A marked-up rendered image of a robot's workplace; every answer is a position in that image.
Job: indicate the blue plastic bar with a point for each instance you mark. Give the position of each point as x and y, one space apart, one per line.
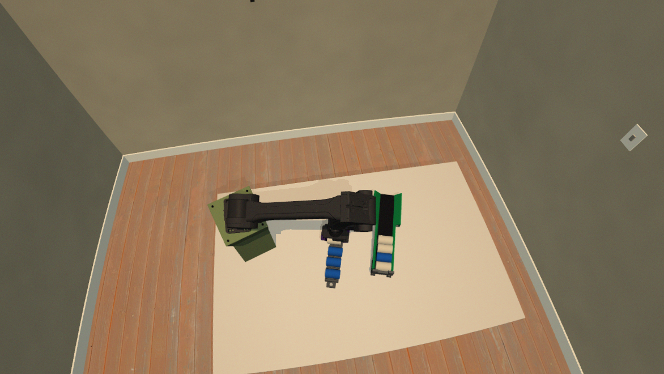
383 257
331 261
332 273
334 251

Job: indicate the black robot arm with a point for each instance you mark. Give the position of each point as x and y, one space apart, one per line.
357 210

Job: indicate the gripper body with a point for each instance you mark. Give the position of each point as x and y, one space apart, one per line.
336 236

